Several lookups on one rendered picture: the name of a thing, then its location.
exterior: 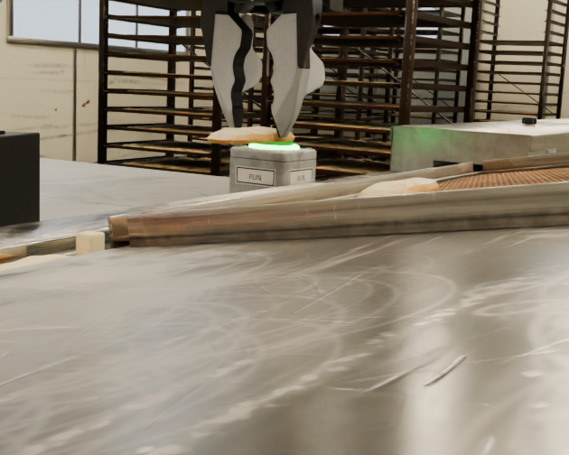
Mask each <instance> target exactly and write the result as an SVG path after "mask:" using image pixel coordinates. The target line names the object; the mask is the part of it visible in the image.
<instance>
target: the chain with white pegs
mask: <svg viewBox="0 0 569 455"><path fill-rule="evenodd" d="M473 172H481V168H480V167H473ZM103 250H105V234H104V233H102V232H97V231H91V230H90V231H84V232H79V233H77V235H76V255H85V254H89V253H94V252H98V251H103Z"/></svg>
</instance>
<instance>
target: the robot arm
mask: <svg viewBox="0 0 569 455"><path fill-rule="evenodd" d="M2 1H3V0H0V3H1V2H2ZM342 8H343V0H327V3H326V9H327V10H331V11H335V12H342ZM239 14H241V15H239ZM249 14H256V15H268V14H280V16H279V17H278V18H277V19H276V20H275V21H274V22H273V23H272V25H271V26H270V27H269V28H268V29H267V31H266V41H267V48H268V49H269V51H270V53H271V55H272V57H273V63H274V70H273V73H272V77H271V85H272V89H273V91H274V98H273V105H272V109H271V110H270V113H271V116H272V118H273V121H274V124H275V128H276V131H277V133H278V136H279V137H287V136H288V135H289V133H290V131H291V129H292V127H293V125H294V123H295V121H296V119H297V117H298V115H299V113H300V110H301V107H302V103H303V99H304V96H306V95H308V94H310V93H311V92H313V91H314V90H316V89H318V88H320V87H321V86H322V84H323V82H324V78H325V71H324V66H323V63H322V61H321V60H320V59H319V58H318V57H317V56H316V54H315V53H314V52H313V51H312V47H311V46H312V42H313V40H314V38H315V35H316V33H317V31H318V29H319V26H320V22H321V17H322V0H202V4H201V31H202V37H203V41H204V47H205V52H206V58H207V63H208V64H209V66H210V71H211V76H212V80H213V84H214V88H215V91H216V94H217V96H218V100H219V104H220V107H221V109H222V112H223V114H224V117H225V118H226V121H227V123H228V125H229V127H230V128H240V127H242V120H243V114H244V108H243V102H242V92H244V91H246V90H248V89H250V88H253V87H254V86H256V85H257V84H258V82H259V80H260V79H261V75H262V61H261V59H260V58H259V57H258V56H257V54H256V53H255V51H254V49H253V32H254V24H253V20H252V18H251V16H250V15H249Z"/></svg>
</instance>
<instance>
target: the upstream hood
mask: <svg viewBox="0 0 569 455"><path fill-rule="evenodd" d="M389 141H392V144H391V157H390V171H396V172H410V171H415V170H422V169H427V168H433V165H434V164H437V163H449V162H452V163H469V162H472V164H482V161H487V160H498V159H507V158H517V157H527V156H536V155H546V154H556V153H569V118H565V119H541V120H536V118H533V117H523V118H522V120H518V121H498V122H474V123H450V124H428V125H392V126H390V137H389ZM482 165H483V164H482Z"/></svg>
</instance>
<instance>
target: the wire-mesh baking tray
mask: <svg viewBox="0 0 569 455"><path fill-rule="evenodd" d="M482 164H483V172H473V164H472V162H464V163H458V164H452V165H445V166H440V167H433V168H427V169H422V170H415V171H410V172H398V173H392V174H386V175H379V176H374V177H368V178H361V179H356V180H349V181H338V182H332V183H326V184H320V185H313V186H308V187H302V188H296V189H290V190H279V191H272V192H266V193H260V194H254V195H248V196H242V197H236V198H230V199H224V200H213V201H206V202H200V203H194V204H188V205H182V206H176V207H170V208H164V209H152V210H147V211H140V212H135V213H128V214H122V215H116V216H110V217H107V222H108V229H109V237H110V245H111V248H116V247H121V246H129V245H130V247H139V246H174V245H191V244H209V243H228V242H246V241H263V240H281V239H299V238H317V237H352V236H370V235H388V234H405V233H424V232H442V231H460V230H478V229H495V228H531V227H549V226H566V225H569V153H556V154H546V155H536V156H527V157H517V158H507V159H498V160H487V161H482ZM411 178H425V179H431V180H434V181H436V182H437V183H438V185H439V186H440V188H439V191H428V192H417V193H405V194H393V195H381V196H369V197H358V196H359V194H360V193H361V192H362V191H363V190H365V189H366V188H368V187H369V186H371V185H373V184H375V183H378V182H382V181H401V180H406V179H411Z"/></svg>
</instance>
